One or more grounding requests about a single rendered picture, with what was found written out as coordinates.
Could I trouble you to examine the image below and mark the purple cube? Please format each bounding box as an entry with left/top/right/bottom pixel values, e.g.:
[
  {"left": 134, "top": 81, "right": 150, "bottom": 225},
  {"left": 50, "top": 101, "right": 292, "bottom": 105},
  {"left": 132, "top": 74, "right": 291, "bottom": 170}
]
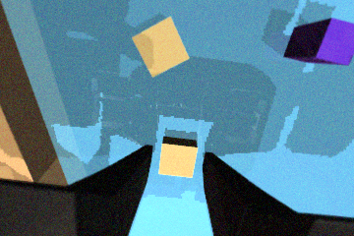
[{"left": 283, "top": 18, "right": 354, "bottom": 65}]

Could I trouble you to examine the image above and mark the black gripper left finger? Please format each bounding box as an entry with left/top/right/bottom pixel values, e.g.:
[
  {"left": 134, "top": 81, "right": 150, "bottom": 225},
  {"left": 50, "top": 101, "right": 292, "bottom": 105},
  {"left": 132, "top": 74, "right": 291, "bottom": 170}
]
[{"left": 0, "top": 145, "right": 153, "bottom": 236}]

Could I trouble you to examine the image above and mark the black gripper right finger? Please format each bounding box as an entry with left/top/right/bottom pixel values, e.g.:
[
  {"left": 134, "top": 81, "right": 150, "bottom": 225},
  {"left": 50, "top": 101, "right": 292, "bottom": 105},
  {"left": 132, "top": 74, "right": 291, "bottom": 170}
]
[{"left": 203, "top": 152, "right": 354, "bottom": 236}]

